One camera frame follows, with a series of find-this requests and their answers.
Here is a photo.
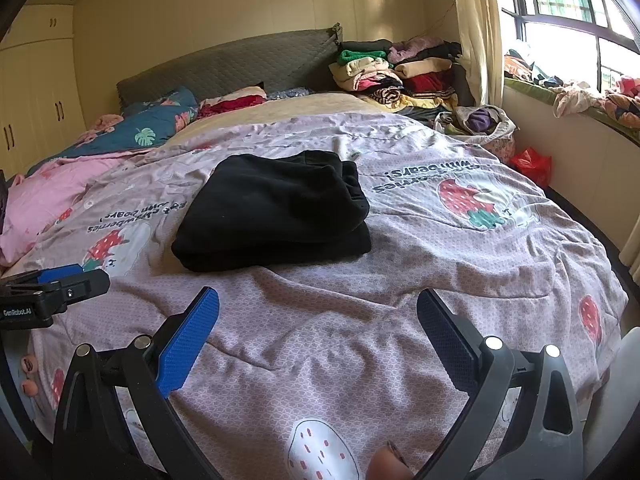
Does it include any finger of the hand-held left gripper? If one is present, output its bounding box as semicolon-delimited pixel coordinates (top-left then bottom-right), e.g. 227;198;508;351
5;269;111;312
0;264;84;292

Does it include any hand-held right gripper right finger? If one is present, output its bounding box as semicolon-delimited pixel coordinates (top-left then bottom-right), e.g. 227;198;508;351
416;287;586;480

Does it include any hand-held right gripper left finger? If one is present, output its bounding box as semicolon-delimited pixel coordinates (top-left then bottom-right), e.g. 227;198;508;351
52;286;221;480

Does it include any black sweater with orange cuffs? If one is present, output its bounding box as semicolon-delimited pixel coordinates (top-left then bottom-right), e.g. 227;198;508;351
171;150;373;273

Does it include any pile of folded clothes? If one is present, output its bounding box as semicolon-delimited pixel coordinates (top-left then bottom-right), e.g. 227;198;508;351
327;36;473;113

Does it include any heap of clothes on windowsill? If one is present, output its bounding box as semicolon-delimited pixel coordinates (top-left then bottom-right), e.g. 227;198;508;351
502;49;640;131

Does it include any person's left hand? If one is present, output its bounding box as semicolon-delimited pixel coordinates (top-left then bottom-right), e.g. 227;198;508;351
19;354;42;397

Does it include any person's right hand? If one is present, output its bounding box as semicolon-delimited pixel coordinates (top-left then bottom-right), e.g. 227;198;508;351
366;441;416;480

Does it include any pink floral quilt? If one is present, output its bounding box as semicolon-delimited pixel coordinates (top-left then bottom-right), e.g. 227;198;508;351
0;152;131;268

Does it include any lilac strawberry print duvet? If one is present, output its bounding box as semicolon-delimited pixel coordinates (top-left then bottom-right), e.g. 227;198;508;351
0;110;631;480

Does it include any blue leaf print quilt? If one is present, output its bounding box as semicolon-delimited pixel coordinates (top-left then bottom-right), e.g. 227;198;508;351
27;86;201;171

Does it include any red plastic bag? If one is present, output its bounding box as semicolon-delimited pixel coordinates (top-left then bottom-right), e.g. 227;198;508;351
510;147;553;188

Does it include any cream wardrobe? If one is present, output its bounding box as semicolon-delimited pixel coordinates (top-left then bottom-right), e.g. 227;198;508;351
0;2;88;176

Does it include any cloth bag with purple garment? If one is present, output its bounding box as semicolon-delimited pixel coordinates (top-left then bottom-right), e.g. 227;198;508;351
434;105;518;161

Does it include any red and white pillow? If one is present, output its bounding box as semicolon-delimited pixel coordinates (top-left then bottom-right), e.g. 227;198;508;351
197;86;268;120

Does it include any green windowsill cushion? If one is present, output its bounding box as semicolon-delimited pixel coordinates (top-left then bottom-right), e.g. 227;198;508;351
502;77;640;133

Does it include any beige blanket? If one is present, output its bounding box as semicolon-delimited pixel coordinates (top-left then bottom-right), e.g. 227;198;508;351
165;91;401;148

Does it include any grey quilted headboard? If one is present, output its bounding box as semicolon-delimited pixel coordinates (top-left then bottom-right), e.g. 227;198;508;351
116;22;343;106

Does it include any blue patterned cloth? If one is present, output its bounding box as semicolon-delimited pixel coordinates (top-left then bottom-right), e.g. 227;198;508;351
267;87;316;102

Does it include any cream curtain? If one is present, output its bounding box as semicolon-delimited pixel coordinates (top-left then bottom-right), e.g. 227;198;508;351
446;0;506;108

